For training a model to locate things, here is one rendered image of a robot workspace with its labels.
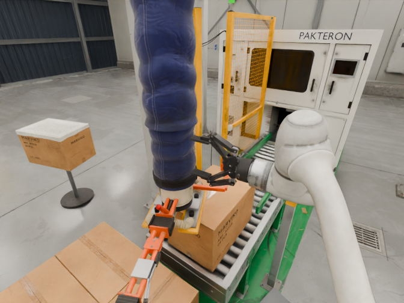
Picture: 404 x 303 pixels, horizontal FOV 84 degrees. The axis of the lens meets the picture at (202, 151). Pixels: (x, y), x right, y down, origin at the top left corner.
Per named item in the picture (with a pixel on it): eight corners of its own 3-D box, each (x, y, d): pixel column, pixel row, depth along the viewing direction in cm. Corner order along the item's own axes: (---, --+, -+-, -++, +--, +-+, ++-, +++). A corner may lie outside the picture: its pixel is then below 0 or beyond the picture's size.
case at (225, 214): (211, 199, 211) (213, 164, 191) (250, 218, 190) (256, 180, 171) (168, 243, 168) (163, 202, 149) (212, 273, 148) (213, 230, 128)
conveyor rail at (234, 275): (305, 156, 312) (308, 144, 303) (309, 157, 309) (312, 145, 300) (220, 299, 147) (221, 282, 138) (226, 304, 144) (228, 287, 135)
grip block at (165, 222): (155, 221, 104) (154, 211, 102) (175, 223, 103) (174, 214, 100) (148, 235, 97) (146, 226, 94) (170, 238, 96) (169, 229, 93)
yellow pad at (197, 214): (191, 190, 141) (191, 183, 138) (207, 191, 139) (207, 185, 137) (178, 232, 111) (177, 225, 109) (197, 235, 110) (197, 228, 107)
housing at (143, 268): (139, 265, 85) (137, 257, 83) (156, 267, 84) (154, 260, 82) (131, 283, 79) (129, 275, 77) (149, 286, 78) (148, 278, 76)
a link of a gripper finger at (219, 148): (229, 168, 70) (232, 166, 69) (206, 141, 70) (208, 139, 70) (234, 162, 73) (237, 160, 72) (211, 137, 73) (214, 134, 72)
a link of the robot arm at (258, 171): (263, 197, 66) (244, 190, 68) (271, 181, 72) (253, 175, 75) (267, 171, 61) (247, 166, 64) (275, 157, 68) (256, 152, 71)
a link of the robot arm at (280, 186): (273, 174, 74) (276, 146, 64) (326, 189, 67) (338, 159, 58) (263, 201, 67) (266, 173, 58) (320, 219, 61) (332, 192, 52)
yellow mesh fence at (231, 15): (252, 163, 373) (271, 17, 272) (258, 165, 368) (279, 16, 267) (214, 201, 289) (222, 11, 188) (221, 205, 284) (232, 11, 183)
